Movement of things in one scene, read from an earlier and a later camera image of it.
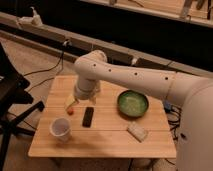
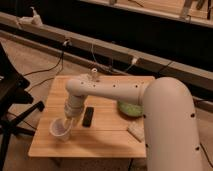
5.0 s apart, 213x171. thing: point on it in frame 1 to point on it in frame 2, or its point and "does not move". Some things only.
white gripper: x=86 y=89 to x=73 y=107
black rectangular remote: x=88 y=116 does not move
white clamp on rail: x=35 y=20 does not move
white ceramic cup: x=61 y=128 does not move
